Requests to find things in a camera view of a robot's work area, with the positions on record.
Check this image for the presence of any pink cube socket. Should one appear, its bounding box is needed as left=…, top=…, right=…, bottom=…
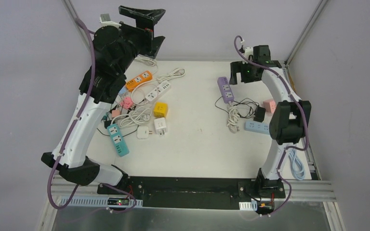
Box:
left=263, top=99, right=277, bottom=114

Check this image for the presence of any salmon pink charger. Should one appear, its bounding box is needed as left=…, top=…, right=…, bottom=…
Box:
left=111, top=109, right=121, bottom=118

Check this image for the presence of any white coiled strip cord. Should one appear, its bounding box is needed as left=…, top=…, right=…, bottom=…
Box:
left=111, top=105, right=154, bottom=129

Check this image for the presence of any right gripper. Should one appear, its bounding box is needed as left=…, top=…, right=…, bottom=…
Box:
left=230, top=60, right=260, bottom=85

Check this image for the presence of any teal power strip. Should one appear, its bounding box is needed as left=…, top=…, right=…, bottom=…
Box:
left=107, top=124, right=130, bottom=157

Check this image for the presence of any black thin cable bundle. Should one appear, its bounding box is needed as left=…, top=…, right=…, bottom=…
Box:
left=214, top=97, right=261, bottom=119

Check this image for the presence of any white cord bundle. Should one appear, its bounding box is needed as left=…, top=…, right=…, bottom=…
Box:
left=226, top=103, right=241, bottom=134

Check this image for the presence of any white cube socket adapter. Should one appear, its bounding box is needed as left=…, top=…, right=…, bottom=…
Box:
left=154, top=117, right=168, bottom=135

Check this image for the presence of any pink round socket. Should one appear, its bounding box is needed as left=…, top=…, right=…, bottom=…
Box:
left=119, top=97, right=135, bottom=110

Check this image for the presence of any orange power strip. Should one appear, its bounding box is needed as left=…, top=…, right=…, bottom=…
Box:
left=125, top=71, right=153, bottom=92

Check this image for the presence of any white power strip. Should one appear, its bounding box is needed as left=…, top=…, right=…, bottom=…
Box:
left=145, top=81, right=172, bottom=103

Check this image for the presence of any white plug adapter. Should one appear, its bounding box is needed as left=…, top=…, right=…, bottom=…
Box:
left=136, top=126, right=153, bottom=140

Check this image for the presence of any purple power strip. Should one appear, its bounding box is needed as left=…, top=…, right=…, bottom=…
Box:
left=217, top=77, right=234, bottom=103

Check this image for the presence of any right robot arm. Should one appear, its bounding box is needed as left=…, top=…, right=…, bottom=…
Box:
left=231, top=45, right=311, bottom=197

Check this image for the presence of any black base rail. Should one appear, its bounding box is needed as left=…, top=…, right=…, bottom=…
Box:
left=97, top=176, right=286, bottom=210

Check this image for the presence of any light blue coiled cable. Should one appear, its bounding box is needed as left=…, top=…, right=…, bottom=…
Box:
left=288, top=148, right=306, bottom=181

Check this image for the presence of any light blue power strip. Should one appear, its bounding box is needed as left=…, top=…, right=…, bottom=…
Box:
left=244, top=120, right=270, bottom=135

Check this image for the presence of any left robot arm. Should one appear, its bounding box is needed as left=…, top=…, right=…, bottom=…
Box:
left=41, top=6, right=166, bottom=195

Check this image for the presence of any pink usb cable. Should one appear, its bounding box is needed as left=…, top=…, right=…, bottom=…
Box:
left=131, top=83, right=160, bottom=106

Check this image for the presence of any black usb cable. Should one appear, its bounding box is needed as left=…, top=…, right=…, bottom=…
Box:
left=96, top=127, right=139, bottom=138

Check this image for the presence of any black square power adapter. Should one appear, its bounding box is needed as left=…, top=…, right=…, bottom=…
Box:
left=253, top=106, right=266, bottom=123

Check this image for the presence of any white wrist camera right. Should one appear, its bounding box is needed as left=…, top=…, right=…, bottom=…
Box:
left=239, top=39, right=253, bottom=61

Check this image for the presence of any yellow white cube socket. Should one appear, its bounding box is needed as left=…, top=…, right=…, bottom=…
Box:
left=153, top=102, right=168, bottom=118

